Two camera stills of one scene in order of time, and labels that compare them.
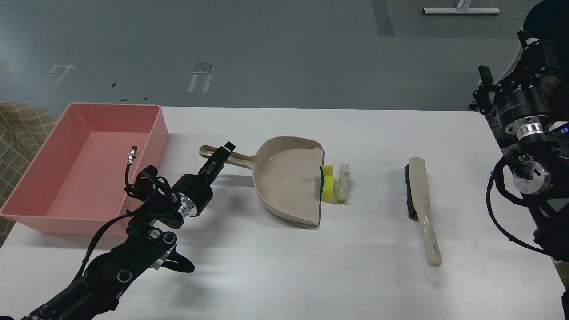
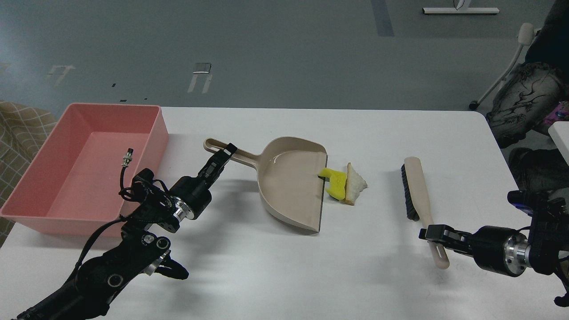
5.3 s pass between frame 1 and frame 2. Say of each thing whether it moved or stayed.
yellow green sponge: moved
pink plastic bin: stayed
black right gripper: moved
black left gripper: stayed
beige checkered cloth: stayed
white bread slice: moved
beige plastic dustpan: stayed
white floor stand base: stayed
